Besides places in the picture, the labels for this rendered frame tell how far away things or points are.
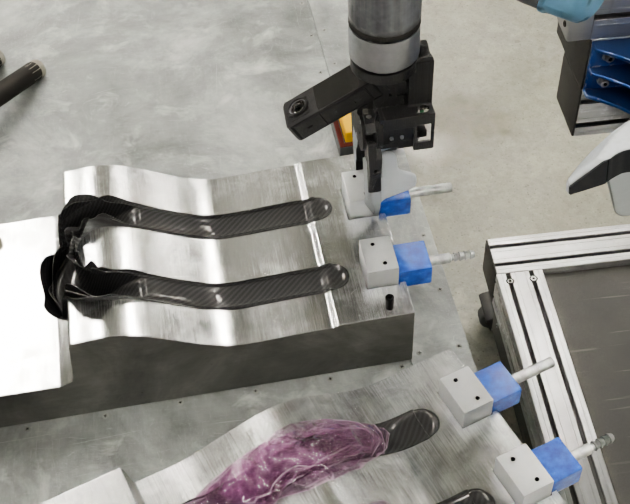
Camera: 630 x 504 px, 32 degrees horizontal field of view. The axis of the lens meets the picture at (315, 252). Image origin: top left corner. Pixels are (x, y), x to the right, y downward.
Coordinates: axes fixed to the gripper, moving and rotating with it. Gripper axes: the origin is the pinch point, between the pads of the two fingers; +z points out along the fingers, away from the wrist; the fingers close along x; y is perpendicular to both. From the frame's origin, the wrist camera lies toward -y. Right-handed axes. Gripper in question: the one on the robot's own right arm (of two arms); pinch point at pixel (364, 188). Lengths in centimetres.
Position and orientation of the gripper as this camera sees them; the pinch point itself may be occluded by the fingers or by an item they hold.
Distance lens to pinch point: 131.9
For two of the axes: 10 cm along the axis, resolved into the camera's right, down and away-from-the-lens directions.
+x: -1.7, -7.4, 6.5
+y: 9.8, -1.5, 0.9
